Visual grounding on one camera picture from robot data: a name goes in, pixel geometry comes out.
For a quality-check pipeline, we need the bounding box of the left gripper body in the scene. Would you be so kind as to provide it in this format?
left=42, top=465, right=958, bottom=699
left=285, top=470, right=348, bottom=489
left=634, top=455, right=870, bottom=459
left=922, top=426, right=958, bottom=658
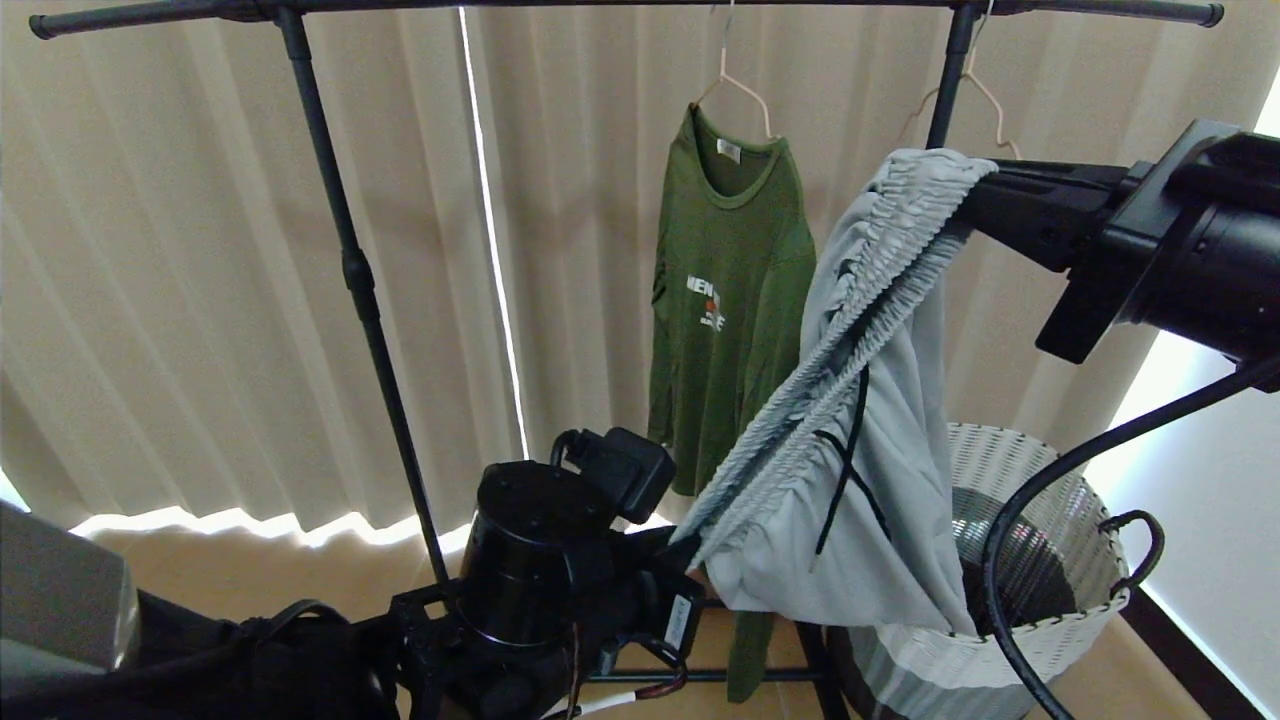
left=575, top=530, right=706, bottom=671

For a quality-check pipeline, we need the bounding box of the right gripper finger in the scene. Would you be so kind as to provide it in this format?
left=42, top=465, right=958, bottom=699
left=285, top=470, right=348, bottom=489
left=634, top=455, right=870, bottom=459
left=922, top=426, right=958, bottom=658
left=960, top=187, right=1131, bottom=273
left=990, top=163, right=1136, bottom=191

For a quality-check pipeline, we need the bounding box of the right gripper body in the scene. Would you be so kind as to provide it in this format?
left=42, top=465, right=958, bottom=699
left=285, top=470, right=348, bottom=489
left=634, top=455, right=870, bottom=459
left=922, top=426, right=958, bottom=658
left=1035, top=120, right=1280, bottom=366

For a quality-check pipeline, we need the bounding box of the pink clothes hanger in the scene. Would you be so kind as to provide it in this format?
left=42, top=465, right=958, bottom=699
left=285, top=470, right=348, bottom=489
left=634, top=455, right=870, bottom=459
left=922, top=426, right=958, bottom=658
left=695, top=0, right=779, bottom=141
left=900, top=10, right=1023, bottom=161

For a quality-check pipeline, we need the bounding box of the pale grey garment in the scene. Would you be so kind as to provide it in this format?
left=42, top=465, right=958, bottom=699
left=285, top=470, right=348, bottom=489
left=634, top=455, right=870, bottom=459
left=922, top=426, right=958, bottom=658
left=668, top=148, right=999, bottom=638

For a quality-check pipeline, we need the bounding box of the green long-sleeved shirt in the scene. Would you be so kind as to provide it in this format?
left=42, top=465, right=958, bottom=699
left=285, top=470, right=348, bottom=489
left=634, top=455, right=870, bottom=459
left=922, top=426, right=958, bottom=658
left=647, top=103, right=819, bottom=704

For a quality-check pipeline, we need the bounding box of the white laundry basket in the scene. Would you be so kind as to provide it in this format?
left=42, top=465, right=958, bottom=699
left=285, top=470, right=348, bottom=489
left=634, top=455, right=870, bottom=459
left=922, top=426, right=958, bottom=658
left=825, top=422, right=1166, bottom=720

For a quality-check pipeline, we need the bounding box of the black clothes rack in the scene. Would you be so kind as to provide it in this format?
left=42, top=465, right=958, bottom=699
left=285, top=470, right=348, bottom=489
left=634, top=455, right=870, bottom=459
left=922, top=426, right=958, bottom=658
left=28, top=0, right=1225, bottom=720

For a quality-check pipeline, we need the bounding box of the beige curtain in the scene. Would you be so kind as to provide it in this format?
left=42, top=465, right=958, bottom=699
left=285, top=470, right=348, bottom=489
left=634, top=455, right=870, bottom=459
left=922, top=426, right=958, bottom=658
left=0, top=0, right=1280, bottom=546

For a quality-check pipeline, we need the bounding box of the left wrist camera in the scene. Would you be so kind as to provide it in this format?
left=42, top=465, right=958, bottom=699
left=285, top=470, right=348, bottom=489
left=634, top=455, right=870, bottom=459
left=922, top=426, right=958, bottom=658
left=550, top=427, right=677, bottom=526

